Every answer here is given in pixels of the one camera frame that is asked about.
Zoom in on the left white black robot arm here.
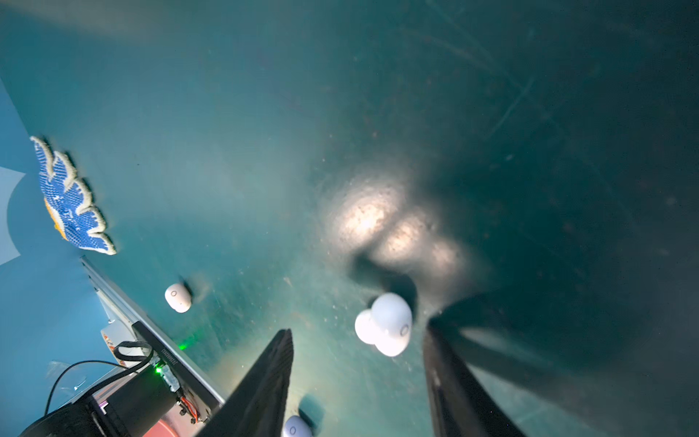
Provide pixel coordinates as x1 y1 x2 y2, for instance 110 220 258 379
21 340 194 436

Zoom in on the blue dotted work glove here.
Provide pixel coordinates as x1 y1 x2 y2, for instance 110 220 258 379
30 137 117 256

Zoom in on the purple earbud lower left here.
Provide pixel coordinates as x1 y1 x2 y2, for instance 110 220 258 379
282 415 313 437

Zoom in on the white earbud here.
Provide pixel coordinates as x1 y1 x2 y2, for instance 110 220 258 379
354 293 413 358

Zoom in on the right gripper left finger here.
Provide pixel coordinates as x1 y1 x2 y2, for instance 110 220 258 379
198 329 294 437

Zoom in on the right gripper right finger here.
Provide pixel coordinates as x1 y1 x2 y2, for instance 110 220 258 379
422 323 524 437

